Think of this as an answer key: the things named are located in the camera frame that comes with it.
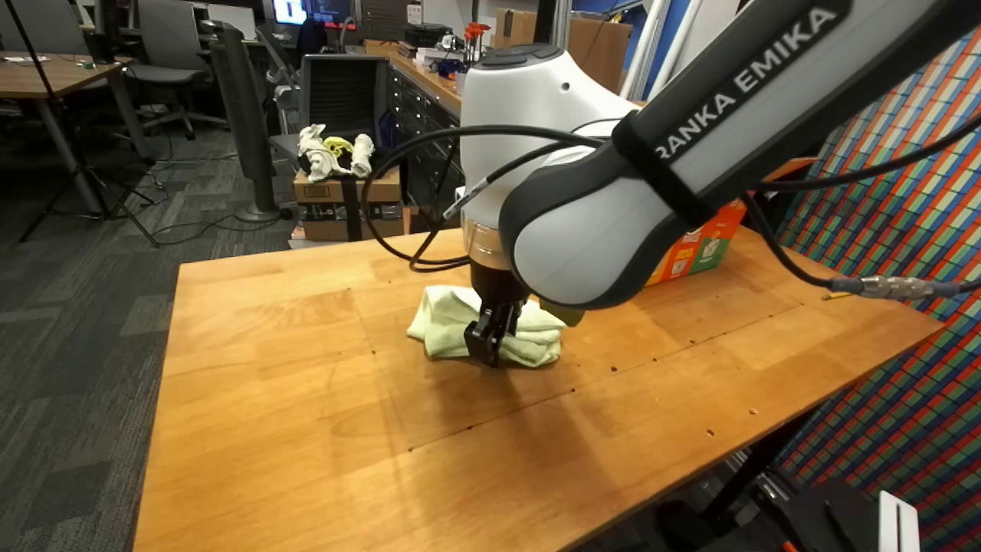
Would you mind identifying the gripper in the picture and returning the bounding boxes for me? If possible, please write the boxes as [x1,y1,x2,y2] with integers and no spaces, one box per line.
[464,259,532,368]

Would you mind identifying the orange printed cardboard box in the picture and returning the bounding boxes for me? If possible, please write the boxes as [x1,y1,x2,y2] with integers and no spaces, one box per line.
[644,156,818,288]

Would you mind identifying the large brown cardboard box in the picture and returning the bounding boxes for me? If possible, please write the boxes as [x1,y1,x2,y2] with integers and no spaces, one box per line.
[494,8,635,94]

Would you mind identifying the light green folded shirt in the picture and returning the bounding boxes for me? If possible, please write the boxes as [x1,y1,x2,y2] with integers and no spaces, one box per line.
[406,285,568,369]

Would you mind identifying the stack of brown cardboard boxes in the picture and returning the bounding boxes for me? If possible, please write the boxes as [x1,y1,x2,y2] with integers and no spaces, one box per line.
[293,167,408,243]

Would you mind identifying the dark drawer cabinet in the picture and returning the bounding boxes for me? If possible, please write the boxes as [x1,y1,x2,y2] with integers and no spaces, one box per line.
[363,38,470,231]

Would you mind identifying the heap of white cloths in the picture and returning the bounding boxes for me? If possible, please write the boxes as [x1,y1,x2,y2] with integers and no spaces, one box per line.
[297,123,376,182]

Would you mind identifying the black mesh office chair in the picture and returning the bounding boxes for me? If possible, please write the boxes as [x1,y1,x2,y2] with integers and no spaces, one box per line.
[270,53,392,163]

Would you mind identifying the red flowers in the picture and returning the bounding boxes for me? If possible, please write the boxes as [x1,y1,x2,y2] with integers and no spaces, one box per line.
[463,21,492,68]

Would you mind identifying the black printer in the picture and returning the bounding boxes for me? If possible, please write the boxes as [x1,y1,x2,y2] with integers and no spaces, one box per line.
[402,23,454,49]

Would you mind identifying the black tower fan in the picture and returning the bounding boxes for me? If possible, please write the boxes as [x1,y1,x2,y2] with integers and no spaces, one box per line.
[200,20,284,225]

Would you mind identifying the monitor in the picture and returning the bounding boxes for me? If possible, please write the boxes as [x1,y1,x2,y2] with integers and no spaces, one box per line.
[271,0,358,26]

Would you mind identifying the grey office chair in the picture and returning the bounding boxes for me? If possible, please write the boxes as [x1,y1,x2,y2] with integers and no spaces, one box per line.
[125,0,228,141]

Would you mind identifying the stand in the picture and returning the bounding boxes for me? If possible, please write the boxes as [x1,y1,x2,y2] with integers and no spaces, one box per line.
[0,0,162,248]

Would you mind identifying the wooden desk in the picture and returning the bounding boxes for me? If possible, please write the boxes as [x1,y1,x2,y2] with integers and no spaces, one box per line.
[0,51,156,217]

